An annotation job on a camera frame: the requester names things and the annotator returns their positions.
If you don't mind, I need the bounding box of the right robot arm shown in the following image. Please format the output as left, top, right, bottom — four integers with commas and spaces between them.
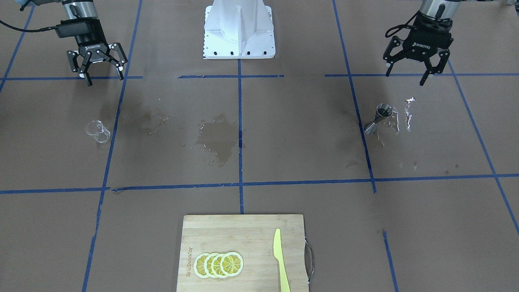
16, 0, 128, 86

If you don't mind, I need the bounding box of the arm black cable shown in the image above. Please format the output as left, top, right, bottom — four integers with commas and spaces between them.
384, 10, 420, 39
0, 19, 59, 33

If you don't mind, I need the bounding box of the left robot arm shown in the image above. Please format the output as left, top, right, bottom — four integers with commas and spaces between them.
382, 0, 461, 86

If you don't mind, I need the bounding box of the steel jigger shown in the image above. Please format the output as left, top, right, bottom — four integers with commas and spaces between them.
363, 103, 394, 135

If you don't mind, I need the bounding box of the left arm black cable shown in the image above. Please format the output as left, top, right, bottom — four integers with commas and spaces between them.
384, 10, 420, 39

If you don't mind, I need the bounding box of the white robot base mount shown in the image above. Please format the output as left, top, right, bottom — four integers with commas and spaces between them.
203, 0, 276, 60

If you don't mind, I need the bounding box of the yellow plastic knife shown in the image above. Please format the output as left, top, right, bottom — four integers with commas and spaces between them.
273, 228, 291, 292

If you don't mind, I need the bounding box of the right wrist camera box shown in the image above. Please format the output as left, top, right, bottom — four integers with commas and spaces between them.
56, 18, 100, 38

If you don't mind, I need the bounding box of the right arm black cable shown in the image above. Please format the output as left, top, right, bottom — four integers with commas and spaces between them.
0, 19, 59, 33

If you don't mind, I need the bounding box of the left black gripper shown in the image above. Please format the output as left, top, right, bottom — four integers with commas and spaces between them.
383, 14, 454, 86

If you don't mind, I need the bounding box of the bamboo cutting board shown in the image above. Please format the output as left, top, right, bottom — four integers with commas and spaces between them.
176, 214, 310, 292

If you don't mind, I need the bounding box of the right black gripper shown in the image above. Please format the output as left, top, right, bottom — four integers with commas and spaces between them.
66, 18, 128, 86

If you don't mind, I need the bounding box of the clear glass measuring cup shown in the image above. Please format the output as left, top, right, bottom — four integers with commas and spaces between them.
85, 120, 111, 144

